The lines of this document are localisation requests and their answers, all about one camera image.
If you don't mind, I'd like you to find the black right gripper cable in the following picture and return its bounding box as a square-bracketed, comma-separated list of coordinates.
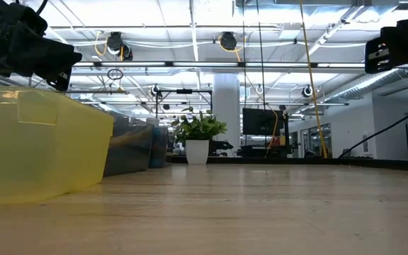
[338, 101, 408, 159]

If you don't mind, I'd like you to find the yellow translucent plastic bin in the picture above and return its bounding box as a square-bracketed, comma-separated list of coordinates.
[0, 86, 115, 205]

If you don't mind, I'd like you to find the white building column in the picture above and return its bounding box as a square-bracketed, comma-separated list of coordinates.
[212, 73, 242, 157]

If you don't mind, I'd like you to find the black ceiling cable reel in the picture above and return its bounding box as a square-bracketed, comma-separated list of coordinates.
[106, 30, 134, 61]
[219, 30, 239, 51]

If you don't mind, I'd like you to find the small hanging black cable coil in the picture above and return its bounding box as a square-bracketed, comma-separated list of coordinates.
[106, 67, 124, 81]

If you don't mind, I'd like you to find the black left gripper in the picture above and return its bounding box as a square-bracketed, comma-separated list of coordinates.
[0, 0, 83, 92]

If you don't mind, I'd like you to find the long yellow cable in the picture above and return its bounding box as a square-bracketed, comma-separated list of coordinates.
[298, 0, 329, 159]

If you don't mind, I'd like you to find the black background rig frame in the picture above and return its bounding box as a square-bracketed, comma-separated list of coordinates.
[154, 88, 214, 125]

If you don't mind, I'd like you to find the black computer monitor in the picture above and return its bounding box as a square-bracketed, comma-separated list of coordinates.
[242, 107, 285, 136]

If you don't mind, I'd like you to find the green plant in white pot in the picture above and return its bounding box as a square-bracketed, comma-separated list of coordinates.
[170, 105, 228, 165]

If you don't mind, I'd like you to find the long black hanging cable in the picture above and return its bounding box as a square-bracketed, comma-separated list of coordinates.
[256, 0, 268, 157]

